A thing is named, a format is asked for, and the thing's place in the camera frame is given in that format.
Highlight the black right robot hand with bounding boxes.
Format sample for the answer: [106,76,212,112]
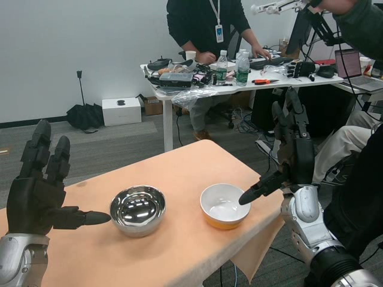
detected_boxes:
[238,86,317,206]

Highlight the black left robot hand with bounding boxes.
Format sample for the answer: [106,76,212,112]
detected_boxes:
[5,119,112,239]

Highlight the white orange plastic bowl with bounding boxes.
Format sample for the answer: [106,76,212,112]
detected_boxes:
[199,183,252,230]

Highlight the shiny steel bowl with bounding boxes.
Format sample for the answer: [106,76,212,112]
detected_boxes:
[110,185,167,239]

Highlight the seated person beige trousers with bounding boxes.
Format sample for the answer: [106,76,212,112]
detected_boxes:
[311,0,383,261]

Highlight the white office desk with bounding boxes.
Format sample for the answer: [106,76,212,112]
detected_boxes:
[139,58,345,152]

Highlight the black spare robot hand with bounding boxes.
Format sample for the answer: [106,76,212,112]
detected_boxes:
[286,61,317,81]

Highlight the white side desk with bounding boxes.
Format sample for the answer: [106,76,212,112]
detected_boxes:
[330,82,383,111]

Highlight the black pouch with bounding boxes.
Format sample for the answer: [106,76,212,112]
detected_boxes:
[316,65,335,79]

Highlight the small clear plastic bag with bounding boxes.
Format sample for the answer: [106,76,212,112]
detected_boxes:
[260,64,287,75]

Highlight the black bag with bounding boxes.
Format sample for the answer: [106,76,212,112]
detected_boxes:
[66,103,105,135]

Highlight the black keyboard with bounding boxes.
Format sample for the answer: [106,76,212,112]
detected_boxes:
[249,57,296,70]

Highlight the green label water bottle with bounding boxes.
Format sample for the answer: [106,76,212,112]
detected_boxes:
[215,50,228,86]
[235,49,244,75]
[236,53,251,87]

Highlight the grey open laptop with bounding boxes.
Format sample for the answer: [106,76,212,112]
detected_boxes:
[334,49,383,92]

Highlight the white dish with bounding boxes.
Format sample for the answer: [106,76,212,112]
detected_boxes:
[209,62,237,72]

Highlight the red print paper cup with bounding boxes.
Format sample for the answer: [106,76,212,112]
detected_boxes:
[358,56,372,75]

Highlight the large clear plastic bag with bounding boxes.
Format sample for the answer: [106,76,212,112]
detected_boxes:
[172,86,219,113]

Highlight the black thin stand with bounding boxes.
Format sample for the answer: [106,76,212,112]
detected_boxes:
[76,70,87,106]

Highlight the white cardboard box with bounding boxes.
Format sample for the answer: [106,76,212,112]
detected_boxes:
[101,97,142,127]

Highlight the black monitor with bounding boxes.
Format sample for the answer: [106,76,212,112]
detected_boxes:
[285,8,312,56]

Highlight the grey plastic case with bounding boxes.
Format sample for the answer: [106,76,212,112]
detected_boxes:
[159,72,194,89]

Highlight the orange tablecloth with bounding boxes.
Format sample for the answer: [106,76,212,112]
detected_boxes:
[0,139,285,287]

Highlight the brown cardboard box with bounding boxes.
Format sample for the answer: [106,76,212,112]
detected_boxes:
[143,96,164,117]

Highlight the white exoskeleton glove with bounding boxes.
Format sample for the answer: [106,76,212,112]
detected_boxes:
[250,0,345,47]

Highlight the black remote controller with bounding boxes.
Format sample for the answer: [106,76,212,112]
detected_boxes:
[148,56,172,71]

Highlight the standing person black sweater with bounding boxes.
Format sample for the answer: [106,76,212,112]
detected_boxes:
[166,0,273,141]

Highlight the black floor cable tangle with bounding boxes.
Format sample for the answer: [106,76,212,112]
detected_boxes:
[232,107,282,168]

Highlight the black desk cable bundle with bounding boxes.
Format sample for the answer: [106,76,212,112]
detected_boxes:
[193,65,217,86]

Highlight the white lanyard id badge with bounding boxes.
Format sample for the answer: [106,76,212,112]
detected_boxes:
[208,0,225,44]

